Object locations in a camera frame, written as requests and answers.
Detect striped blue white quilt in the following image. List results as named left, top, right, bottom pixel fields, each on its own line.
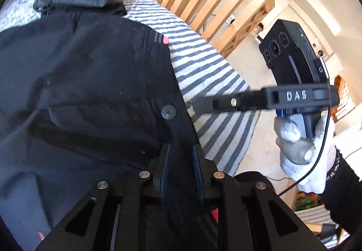
left=0, top=0, right=262, bottom=176

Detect person's right hand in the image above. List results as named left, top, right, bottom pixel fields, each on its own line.
left=274, top=116, right=336, bottom=195

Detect colourful printed bag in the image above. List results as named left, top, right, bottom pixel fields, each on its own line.
left=295, top=191, right=323, bottom=212

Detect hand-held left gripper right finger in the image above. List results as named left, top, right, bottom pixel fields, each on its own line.
left=192, top=145, right=329, bottom=251

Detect black pants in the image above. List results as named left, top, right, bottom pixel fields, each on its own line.
left=0, top=10, right=218, bottom=251

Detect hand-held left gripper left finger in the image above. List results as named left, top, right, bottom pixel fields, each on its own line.
left=35, top=143, right=171, bottom=251

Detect black folded garment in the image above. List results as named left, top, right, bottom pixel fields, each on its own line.
left=42, top=0, right=128, bottom=18

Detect orange wooden lattice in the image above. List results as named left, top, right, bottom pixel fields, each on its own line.
left=331, top=75, right=355, bottom=121

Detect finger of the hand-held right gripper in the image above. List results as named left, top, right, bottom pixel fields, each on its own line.
left=187, top=91, right=266, bottom=113

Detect person's right forearm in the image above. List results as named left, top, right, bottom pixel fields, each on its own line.
left=319, top=149, right=362, bottom=237

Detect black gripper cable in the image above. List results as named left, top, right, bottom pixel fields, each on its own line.
left=266, top=56, right=333, bottom=198

